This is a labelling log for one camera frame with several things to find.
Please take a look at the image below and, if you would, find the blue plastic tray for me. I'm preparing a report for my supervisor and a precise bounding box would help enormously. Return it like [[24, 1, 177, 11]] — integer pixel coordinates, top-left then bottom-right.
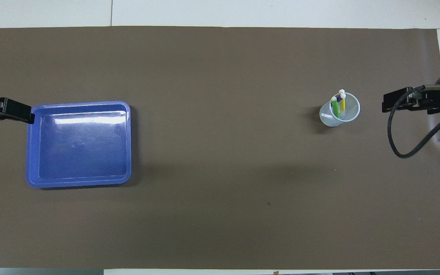
[[26, 100, 132, 189]]

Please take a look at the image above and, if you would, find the translucent plastic cup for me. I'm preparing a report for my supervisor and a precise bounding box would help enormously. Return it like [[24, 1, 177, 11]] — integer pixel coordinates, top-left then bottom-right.
[[319, 92, 361, 127]]

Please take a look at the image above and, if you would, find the brown table mat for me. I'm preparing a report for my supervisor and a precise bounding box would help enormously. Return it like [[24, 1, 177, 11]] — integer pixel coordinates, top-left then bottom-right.
[[0, 26, 440, 270]]

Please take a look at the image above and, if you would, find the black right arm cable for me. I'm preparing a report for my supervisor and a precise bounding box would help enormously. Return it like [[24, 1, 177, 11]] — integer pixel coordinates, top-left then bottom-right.
[[387, 85, 440, 159]]

